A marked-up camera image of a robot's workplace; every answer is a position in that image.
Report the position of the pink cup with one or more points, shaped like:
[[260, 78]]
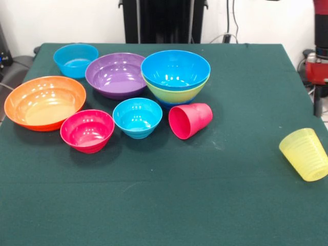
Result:
[[191, 121]]

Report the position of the green bowl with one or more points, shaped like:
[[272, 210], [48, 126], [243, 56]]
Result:
[[176, 94]]

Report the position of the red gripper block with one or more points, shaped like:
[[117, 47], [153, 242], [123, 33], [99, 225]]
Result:
[[317, 73]]

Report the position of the pink bowl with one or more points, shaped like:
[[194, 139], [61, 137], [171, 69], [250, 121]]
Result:
[[87, 130]]

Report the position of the grey round floor base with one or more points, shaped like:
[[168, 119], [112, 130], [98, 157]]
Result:
[[302, 69], [18, 64]]

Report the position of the dark equipment unit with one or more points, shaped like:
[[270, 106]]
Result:
[[4, 56]]

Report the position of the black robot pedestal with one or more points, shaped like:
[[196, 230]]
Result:
[[164, 20]]

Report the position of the large blue bowl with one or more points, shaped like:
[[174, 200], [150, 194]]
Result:
[[175, 66]]

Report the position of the yellow cup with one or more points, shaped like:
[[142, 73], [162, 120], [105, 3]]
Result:
[[305, 156]]

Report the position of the dark green table cloth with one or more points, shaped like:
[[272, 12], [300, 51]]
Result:
[[164, 192]]

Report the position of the purple bowl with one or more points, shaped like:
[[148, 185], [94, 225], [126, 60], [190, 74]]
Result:
[[115, 77]]

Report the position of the orange bowl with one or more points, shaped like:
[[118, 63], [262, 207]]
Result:
[[43, 102]]

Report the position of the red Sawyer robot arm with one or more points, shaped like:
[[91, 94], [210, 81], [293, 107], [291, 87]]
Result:
[[321, 25]]

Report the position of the translucent blue bowl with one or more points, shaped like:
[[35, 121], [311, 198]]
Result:
[[73, 60]]

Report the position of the small cyan bowl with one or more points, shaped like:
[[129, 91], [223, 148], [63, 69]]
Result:
[[137, 118]]

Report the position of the small dark blue bowl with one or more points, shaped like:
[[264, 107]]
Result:
[[169, 103]]

